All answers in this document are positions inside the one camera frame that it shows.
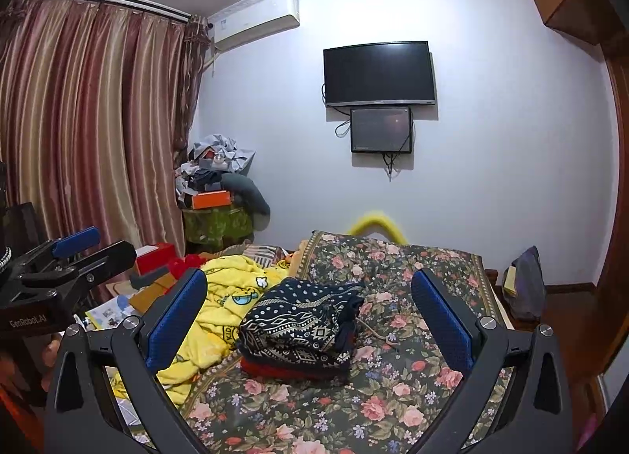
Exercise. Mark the brown wooden door frame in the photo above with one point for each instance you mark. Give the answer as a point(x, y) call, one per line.
point(620, 188)

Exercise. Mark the large black wall television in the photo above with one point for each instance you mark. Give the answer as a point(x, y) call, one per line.
point(378, 73)

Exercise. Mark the grey pillow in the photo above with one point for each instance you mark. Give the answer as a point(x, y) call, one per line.
point(248, 188)

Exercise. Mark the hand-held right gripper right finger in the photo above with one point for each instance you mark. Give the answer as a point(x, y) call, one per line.
point(442, 321)

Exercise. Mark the printed paper sheet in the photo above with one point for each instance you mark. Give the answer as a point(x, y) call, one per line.
point(108, 314)

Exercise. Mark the red folded garment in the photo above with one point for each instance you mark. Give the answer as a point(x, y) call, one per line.
point(275, 369)

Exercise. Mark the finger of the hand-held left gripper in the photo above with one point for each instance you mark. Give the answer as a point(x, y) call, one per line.
point(76, 242)
point(110, 260)

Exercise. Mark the yellow cartoon blanket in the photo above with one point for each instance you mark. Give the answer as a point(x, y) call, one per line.
point(231, 282)

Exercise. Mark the striped red curtain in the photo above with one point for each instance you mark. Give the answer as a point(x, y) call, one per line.
point(98, 115)

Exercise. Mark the pale yellow box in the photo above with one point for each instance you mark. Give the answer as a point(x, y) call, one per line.
point(510, 282)

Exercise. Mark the white curtain rail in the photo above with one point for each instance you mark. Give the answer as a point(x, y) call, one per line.
point(108, 1)

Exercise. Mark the brown cardboard box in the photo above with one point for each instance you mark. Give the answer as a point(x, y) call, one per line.
point(147, 299)

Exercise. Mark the person's left hand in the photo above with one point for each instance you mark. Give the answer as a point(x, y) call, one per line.
point(50, 351)

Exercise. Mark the red and white box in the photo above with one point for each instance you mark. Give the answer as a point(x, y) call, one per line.
point(157, 260)

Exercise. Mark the small black wall monitor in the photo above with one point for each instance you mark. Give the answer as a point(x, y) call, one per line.
point(381, 129)

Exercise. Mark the white air conditioner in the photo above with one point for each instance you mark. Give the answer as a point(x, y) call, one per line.
point(255, 21)

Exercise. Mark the green cloth covered table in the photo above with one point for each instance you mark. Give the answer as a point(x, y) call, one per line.
point(216, 225)

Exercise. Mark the floral bedspread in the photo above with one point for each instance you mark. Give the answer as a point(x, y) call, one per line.
point(393, 385)

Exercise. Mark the orange box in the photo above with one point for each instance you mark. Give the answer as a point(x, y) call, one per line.
point(211, 199)

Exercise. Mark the wooden bed frame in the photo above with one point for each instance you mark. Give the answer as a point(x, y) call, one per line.
point(496, 287)

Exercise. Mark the pile of clothes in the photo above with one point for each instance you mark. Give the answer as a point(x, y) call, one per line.
point(216, 149)

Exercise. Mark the grey bag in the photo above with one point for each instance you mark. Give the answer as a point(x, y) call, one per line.
point(528, 282)

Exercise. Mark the navy patterned hooded robe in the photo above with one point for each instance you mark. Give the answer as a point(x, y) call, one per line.
point(295, 321)

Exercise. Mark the striped pillow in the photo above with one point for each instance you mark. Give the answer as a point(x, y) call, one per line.
point(260, 252)

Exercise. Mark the red cloth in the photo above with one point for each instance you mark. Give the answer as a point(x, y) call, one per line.
point(183, 265)

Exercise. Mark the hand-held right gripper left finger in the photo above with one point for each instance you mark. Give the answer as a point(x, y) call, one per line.
point(177, 321)

